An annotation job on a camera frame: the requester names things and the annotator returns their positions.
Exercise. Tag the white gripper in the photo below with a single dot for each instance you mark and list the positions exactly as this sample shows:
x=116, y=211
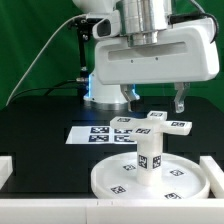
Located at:
x=184, y=53

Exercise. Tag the white cross-shaped table base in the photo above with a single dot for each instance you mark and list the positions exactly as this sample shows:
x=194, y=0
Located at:
x=151, y=127

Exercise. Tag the white round table top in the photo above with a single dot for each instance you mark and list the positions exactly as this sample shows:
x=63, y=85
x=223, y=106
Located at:
x=123, y=176

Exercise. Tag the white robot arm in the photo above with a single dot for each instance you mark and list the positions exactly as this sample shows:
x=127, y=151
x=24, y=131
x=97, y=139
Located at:
x=145, y=42

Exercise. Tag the white fiducial marker sheet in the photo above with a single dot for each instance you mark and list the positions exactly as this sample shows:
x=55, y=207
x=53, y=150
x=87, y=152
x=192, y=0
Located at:
x=98, y=135

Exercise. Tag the white right fence block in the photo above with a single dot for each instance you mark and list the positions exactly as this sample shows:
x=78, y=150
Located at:
x=214, y=174

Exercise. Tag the white fence block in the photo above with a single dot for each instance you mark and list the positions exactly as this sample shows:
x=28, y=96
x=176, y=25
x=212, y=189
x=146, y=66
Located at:
x=214, y=174
x=6, y=169

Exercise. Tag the white left fence block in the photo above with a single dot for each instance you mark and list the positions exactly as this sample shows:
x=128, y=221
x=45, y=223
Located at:
x=6, y=169

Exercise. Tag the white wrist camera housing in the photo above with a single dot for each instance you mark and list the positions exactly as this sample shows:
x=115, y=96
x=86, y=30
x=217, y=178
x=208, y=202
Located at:
x=109, y=25

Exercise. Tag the black camera on stand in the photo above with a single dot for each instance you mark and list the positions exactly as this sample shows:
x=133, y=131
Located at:
x=84, y=26

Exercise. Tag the white front fence rail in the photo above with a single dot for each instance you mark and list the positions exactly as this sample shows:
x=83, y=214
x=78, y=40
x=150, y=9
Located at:
x=94, y=211

